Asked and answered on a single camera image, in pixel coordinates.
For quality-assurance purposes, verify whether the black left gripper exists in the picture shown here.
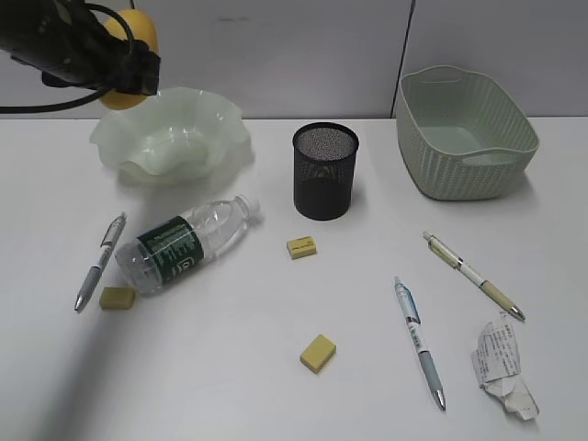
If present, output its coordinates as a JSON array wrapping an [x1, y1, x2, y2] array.
[[89, 27, 161, 96]]

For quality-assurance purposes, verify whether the yellow mango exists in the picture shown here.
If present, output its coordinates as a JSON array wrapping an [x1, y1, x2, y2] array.
[[100, 8, 159, 110]]

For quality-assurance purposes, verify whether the clear water bottle green label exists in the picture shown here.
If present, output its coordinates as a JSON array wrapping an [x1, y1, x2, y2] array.
[[115, 195, 261, 295]]

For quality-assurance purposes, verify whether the beige white pen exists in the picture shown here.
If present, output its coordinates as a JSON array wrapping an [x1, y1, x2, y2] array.
[[423, 232, 526, 322]]

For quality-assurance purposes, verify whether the white waste paper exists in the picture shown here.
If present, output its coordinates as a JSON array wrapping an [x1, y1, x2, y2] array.
[[470, 312, 539, 421]]

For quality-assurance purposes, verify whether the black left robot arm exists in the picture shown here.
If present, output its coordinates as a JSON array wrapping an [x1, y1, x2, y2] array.
[[1, 0, 161, 96]]

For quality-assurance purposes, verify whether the frosted green wavy plate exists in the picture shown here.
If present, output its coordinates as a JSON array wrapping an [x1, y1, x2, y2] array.
[[90, 87, 251, 186]]

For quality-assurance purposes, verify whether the grey grip pen left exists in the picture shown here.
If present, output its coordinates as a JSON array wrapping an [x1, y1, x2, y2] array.
[[74, 212, 127, 313]]

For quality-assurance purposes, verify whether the black mesh pen holder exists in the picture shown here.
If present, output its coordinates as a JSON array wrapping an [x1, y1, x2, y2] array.
[[292, 121, 359, 221]]

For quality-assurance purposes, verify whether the yellow eraser near bottle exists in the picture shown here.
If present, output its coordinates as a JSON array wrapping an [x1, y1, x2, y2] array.
[[99, 287, 136, 311]]

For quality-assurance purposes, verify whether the yellow eraser centre printed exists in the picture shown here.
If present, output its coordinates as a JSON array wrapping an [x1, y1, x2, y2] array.
[[287, 236, 317, 260]]

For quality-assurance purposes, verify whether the light green plastic basket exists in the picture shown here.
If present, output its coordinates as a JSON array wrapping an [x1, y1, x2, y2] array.
[[396, 65, 539, 201]]

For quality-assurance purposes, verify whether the yellow eraser front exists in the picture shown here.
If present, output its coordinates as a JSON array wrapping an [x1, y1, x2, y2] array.
[[300, 334, 336, 374]]

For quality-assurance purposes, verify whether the blue white pen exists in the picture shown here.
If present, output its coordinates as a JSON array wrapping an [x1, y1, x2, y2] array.
[[394, 277, 447, 412]]

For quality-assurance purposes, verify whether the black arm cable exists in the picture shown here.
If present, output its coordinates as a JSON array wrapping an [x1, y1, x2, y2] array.
[[0, 3, 139, 116]]

